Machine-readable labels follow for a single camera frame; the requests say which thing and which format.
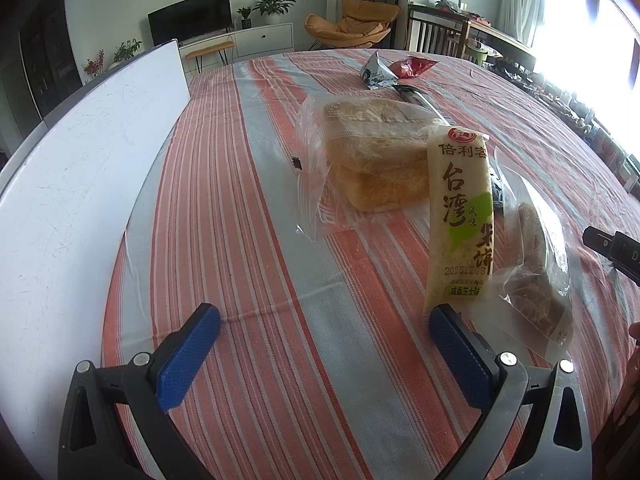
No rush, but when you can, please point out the black display cabinet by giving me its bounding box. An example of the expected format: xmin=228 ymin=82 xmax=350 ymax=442
xmin=17 ymin=0 xmax=83 ymax=121

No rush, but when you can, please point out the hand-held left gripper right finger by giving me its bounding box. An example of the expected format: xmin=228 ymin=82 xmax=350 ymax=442
xmin=428 ymin=302 xmax=593 ymax=480

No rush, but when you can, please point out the red snack packet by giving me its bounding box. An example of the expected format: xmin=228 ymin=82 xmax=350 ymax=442
xmin=389 ymin=56 xmax=440 ymax=80

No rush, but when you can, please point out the large leafy potted plant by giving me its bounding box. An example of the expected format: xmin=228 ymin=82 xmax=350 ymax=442
xmin=252 ymin=0 xmax=296 ymax=25

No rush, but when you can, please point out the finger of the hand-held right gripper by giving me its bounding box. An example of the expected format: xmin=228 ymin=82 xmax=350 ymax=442
xmin=582 ymin=225 xmax=623 ymax=266

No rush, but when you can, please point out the white board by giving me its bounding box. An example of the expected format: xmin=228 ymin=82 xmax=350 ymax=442
xmin=0 ymin=40 xmax=191 ymax=480

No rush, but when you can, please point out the black television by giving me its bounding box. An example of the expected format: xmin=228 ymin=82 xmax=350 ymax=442
xmin=147 ymin=0 xmax=233 ymax=47

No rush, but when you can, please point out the cluster of bottles and jars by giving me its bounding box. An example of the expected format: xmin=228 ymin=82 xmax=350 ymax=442
xmin=492 ymin=55 xmax=640 ymax=186

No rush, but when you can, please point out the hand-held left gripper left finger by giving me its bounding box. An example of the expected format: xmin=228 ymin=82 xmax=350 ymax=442
xmin=57 ymin=302 xmax=222 ymax=480

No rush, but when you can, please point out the clear packet of floss bread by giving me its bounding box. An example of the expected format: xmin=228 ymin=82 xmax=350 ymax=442
xmin=295 ymin=95 xmax=451 ymax=241

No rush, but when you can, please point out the plant in white vase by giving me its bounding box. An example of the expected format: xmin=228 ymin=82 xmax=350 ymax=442
xmin=114 ymin=39 xmax=142 ymax=65

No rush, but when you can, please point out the orange lounge chair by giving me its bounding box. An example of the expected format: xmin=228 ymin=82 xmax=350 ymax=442
xmin=305 ymin=0 xmax=402 ymax=52

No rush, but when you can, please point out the clear packet with black top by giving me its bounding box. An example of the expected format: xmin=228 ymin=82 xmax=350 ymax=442
xmin=392 ymin=85 xmax=446 ymax=121

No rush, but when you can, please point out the dark wooden side table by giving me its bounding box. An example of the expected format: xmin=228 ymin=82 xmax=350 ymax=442
xmin=406 ymin=2 xmax=543 ymax=68

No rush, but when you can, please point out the large clear printed bread packet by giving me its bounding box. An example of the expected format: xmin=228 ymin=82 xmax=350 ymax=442
xmin=492 ymin=160 xmax=576 ymax=361

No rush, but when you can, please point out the window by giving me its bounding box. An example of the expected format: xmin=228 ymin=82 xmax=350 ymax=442
xmin=530 ymin=0 xmax=640 ymax=76

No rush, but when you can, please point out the white television cabinet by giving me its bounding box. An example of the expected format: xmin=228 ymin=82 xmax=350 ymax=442
xmin=177 ymin=22 xmax=293 ymax=68

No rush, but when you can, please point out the white blue triangular snack packet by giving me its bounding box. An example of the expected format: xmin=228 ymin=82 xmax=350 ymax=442
xmin=361 ymin=51 xmax=401 ymax=91

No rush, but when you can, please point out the wooden bench stool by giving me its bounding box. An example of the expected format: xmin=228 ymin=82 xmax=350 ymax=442
xmin=186 ymin=40 xmax=236 ymax=75

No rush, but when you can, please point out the yellow rice cracker packet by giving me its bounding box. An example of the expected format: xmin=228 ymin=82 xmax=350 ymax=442
xmin=424 ymin=125 xmax=496 ymax=311

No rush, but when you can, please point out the red flower plant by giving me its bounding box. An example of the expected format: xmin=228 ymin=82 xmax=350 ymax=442
xmin=82 ymin=50 xmax=105 ymax=78

